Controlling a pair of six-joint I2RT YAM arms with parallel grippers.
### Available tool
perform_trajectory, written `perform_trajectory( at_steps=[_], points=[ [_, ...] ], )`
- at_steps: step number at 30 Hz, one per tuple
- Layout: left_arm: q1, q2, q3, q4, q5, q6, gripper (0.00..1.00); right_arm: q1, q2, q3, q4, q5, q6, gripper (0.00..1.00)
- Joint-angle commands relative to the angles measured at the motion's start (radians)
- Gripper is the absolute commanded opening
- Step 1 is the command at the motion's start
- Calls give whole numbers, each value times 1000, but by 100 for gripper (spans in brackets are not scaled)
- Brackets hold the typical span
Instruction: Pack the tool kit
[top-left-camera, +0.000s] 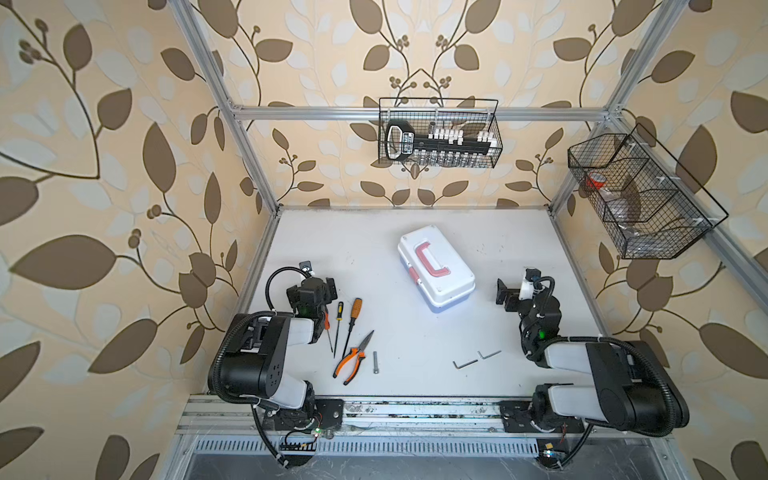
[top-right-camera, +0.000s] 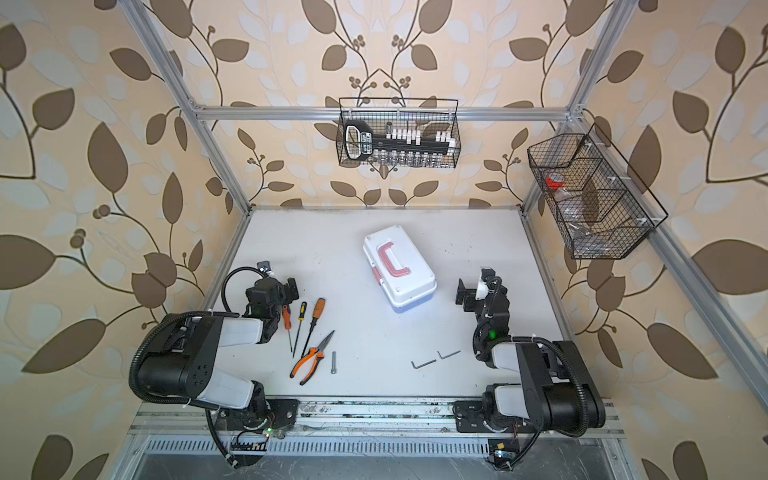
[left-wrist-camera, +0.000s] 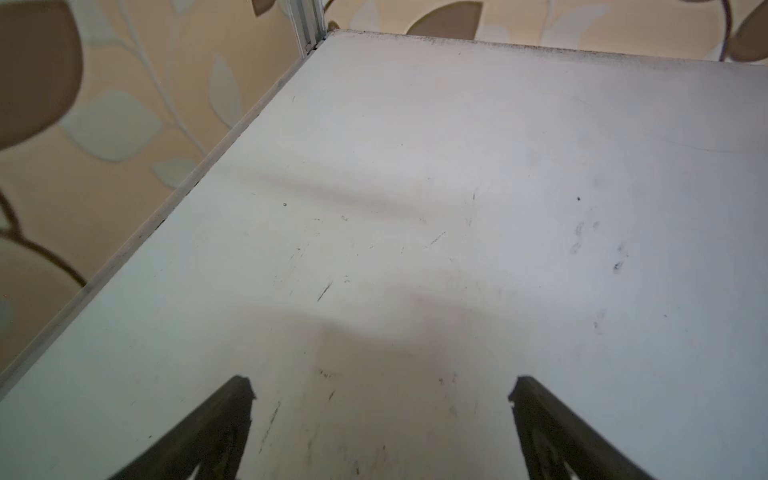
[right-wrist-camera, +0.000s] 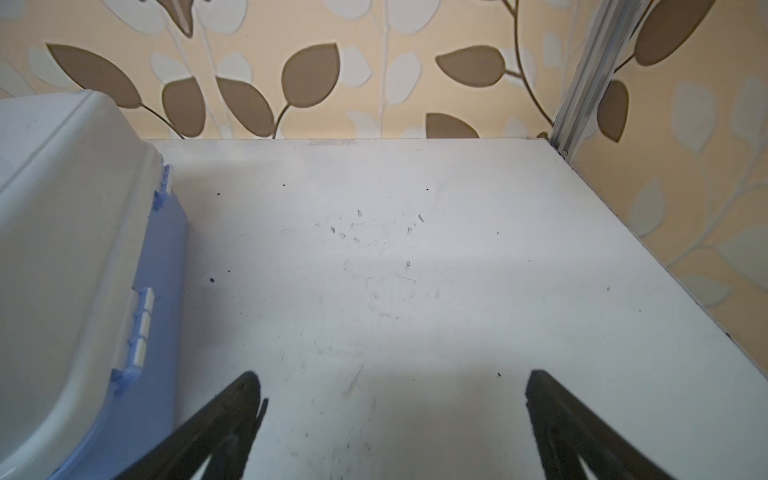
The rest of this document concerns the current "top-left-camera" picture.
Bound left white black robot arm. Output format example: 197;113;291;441
207;261;344;469

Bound back black wire basket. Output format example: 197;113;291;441
378;96;503;169

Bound right hex key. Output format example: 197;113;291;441
477;350;502;360

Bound red handled small screwdriver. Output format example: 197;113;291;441
324;311;334;354

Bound left hex key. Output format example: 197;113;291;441
452;359;479;370

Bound aluminium frame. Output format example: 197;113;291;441
167;1;767;313

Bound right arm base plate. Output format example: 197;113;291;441
498;399;585;434

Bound hex key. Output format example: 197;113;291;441
452;359;479;370
477;350;502;360

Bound right black wire basket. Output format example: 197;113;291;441
568;124;729;260

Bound red capped clear bottle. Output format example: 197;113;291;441
584;172;619;200

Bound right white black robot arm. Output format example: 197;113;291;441
495;268;690;470

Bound black wire basket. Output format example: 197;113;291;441
378;96;503;169
568;124;729;260

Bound white blue plastic toolbox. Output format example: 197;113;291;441
397;225;476;313

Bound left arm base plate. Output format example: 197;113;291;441
263;398;345;432

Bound orange wooden handled screwdriver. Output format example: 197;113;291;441
342;298;363;357

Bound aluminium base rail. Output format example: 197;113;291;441
173;394;673;439

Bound black socket set holder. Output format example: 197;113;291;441
378;119;500;161

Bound orange handled pliers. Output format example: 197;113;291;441
333;330;375;385

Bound yellow black handled screwdriver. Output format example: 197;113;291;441
334;301;344;345

